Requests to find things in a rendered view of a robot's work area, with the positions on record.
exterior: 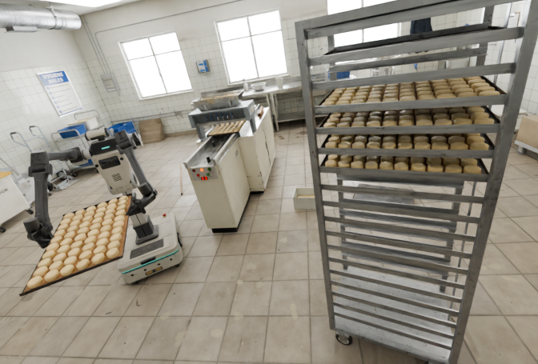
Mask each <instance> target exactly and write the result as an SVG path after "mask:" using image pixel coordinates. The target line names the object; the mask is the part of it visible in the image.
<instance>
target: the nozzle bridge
mask: <svg viewBox="0 0 538 364"><path fill-rule="evenodd" d="M231 111H232V113H233V115H234V117H235V119H233V118H232V116H231ZM216 113H217V115H218V117H219V121H218V119H217V118H216ZM221 113H222V115H223V117H224V121H223V119H222V118H221ZM227 114H228V115H229V120H227ZM254 114H255V105H254V101H253V100H250V101H244V102H241V103H240V104H239V105H238V106H235V107H229V108H223V109H217V110H207V111H200V110H199V109H197V110H195V111H193V112H192V113H190V114H188V118H189V121H190V124H191V128H195V127H196V130H197V132H198V135H199V139H202V138H204V137H205V136H206V134H205V131H204V129H203V126H208V125H214V124H221V123H227V122H239V121H245V120H246V121H250V125H251V132H252V133H255V132H256V130H257V128H256V124H255V116H254ZM206 116H207V117H208V118H209V121H210V122H208V121H207V118H206ZM211 116H213V118H214V120H215V121H214V122H213V121H212V117H211Z"/></svg>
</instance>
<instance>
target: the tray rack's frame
mask: <svg viewBox="0 0 538 364"><path fill-rule="evenodd" d="M453 1H457V0H392V1H388V2H381V3H378V4H374V5H370V6H363V7H360V8H355V9H352V10H345V11H341V12H338V13H334V14H327V15H324V16H319V17H315V18H309V19H305V20H303V29H304V30H312V29H317V28H321V27H325V26H332V24H333V25H337V24H341V23H345V22H353V21H357V20H361V19H365V18H373V17H377V16H381V15H385V14H393V13H397V12H401V11H405V10H413V9H417V8H421V7H425V6H433V5H437V4H441V3H445V2H453ZM494 7H495V6H489V7H484V8H483V12H482V17H481V23H482V22H492V17H493V12H494ZM537 38H538V0H527V1H526V6H525V10H524V16H523V20H522V24H521V28H520V35H519V38H518V43H517V46H516V53H515V57H514V61H513V64H512V72H511V75H510V79H509V83H508V90H507V93H506V98H505V101H504V108H503V112H502V116H501V119H500V127H499V130H498V134H497V138H496V144H495V149H494V153H493V156H492V163H491V167H490V171H489V175H488V181H487V185H486V190H485V193H484V200H483V204H482V208H481V211H480V218H479V222H478V226H477V230H476V236H475V241H474V244H473V248H472V255H471V259H470V262H469V267H468V273H467V277H466V281H465V285H464V292H463V296H462V299H461V303H460V310H459V314H458V318H457V322H456V328H455V333H454V336H453V340H452V339H449V338H444V337H441V336H438V335H435V334H430V333H428V332H424V331H422V330H417V329H413V328H411V327H407V326H402V325H400V324H397V323H394V322H389V321H386V320H383V319H380V318H375V317H372V316H369V315H366V314H361V313H358V312H355V311H352V310H347V309H344V308H341V307H338V306H334V310H336V311H339V312H342V313H345V314H350V315H352V316H356V317H358V318H363V319H366V320H368V321H372V322H377V323H379V324H382V325H385V326H390V327H393V328H396V329H398V330H403V331H407V332H409V333H412V334H417V335H419V336H423V337H425V338H430V339H433V340H436V341H439V342H444V343H447V344H449V345H452V347H451V350H446V349H444V348H441V347H438V346H433V345H431V344H428V343H425V342H421V341H417V340H415V339H412V338H407V337H404V336H402V335H399V334H394V333H392V332H388V331H386V330H381V329H378V328H375V327H373V326H368V325H365V324H363V323H359V322H355V321H352V320H349V319H346V318H342V317H339V316H336V315H335V331H337V332H336V334H338V335H339V340H340V341H341V342H345V343H347V339H348V338H349V335H350V336H352V337H355V338H359V339H362V340H364V341H367V342H371V343H374V344H376V345H379V346H383V347H386V348H388V349H391V350H395V351H398V352H400V353H403V354H407V355H410V356H412V357H415V358H419V359H422V360H424V361H427V362H428V364H457V362H458V359H459V356H460V350H461V346H462V343H463V340H464V334H465V330H466V326H467V323H468V317H469V314H470V310H471V307H472V301H473V298H474V294H475V291H476V285H477V282H478V277H479V274H480V268H481V265H482V261H483V258H484V252H485V249H486V245H487V242H488V236H489V233H490V229H491V225H492V219H493V216H494V213H495V209H496V203H497V200H498V197H499V193H500V187H501V184H502V181H503V177H504V171H505V167H506V164H507V160H508V155H509V151H510V148H511V144H512V139H513V135H514V132H515V128H516V122H517V119H518V115H519V112H520V106H521V103H522V99H523V96H524V90H525V87H526V83H527V80H528V74H529V70H530V66H531V63H532V57H533V54H534V50H535V47H536V41H537ZM343 271H344V272H348V273H352V274H358V275H362V276H366V277H369V278H376V279H379V280H384V281H387V282H394V283H398V284H401V285H405V286H411V287H415V288H419V289H423V290H429V291H433V292H436V293H441V294H445V289H446V286H433V285H429V284H425V283H422V282H415V281H411V280H407V279H403V278H396V277H392V276H388V275H385V274H377V273H374V272H370V271H366V270H359V269H356V268H351V267H348V268H347V270H345V269H343ZM340 281H341V282H344V283H347V284H351V285H354V286H360V287H363V288H367V289H370V290H377V291H380V292H384V293H387V294H393V295H396V296H400V297H403V298H409V299H412V300H416V301H420V302H426V303H429V304H432V305H436V306H442V307H445V308H448V306H447V300H443V299H440V298H434V297H430V296H427V295H423V294H417V293H413V292H410V291H406V290H400V289H396V288H392V287H389V286H382V285H379V284H375V283H372V282H365V281H362V280H359V279H354V278H349V277H344V276H342V277H341V280H340ZM338 292H340V293H344V294H349V295H352V296H356V297H359V298H364V299H367V300H371V301H374V302H379V303H383V304H386V305H389V306H394V307H398V308H401V309H404V310H410V311H413V312H416V313H419V314H425V315H428V316H432V317H434V318H440V319H443V320H447V321H449V320H450V316H451V315H450V314H445V313H442V312H439V311H435V310H429V309H426V308H423V307H420V306H414V305H411V304H407V303H404V302H398V301H395V300H391V299H388V298H382V297H379V296H375V295H372V294H366V293H364V292H360V291H357V290H351V289H348V288H344V287H341V286H339V289H338ZM335 301H336V302H341V303H344V304H348V305H350V306H355V307H359V308H361V309H365V310H370V311H373V312H376V313H379V314H384V315H387V316H390V317H393V318H398V319H401V320H404V321H407V322H413V323H415V324H419V325H421V326H426V327H430V328H432V329H436V330H441V331H444V332H447V333H450V334H451V327H449V326H444V325H440V324H437V323H434V322H429V321H426V320H423V319H419V318H414V317H411V316H407V315H405V314H399V313H396V312H393V311H390V310H385V309H381V308H379V307H375V306H370V305H367V304H363V303H361V302H355V301H352V300H349V299H346V298H341V297H336V300H335Z"/></svg>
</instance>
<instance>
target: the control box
mask: <svg viewBox="0 0 538 364"><path fill-rule="evenodd" d="M208 168H211V170H208ZM193 169H194V170H195V172H193V171H192V170H193ZM200 169H203V171H201V170H200ZM190 171H191V175H192V178H193V180H194V181H199V180H209V179H217V178H218V176H217V174H216V170H215V166H214V165H208V166H192V167H190ZM207 173H209V174H210V175H209V176H207ZM197 174H199V175H200V176H199V177H197ZM205 177H206V178H205ZM202 178H203V179H202Z"/></svg>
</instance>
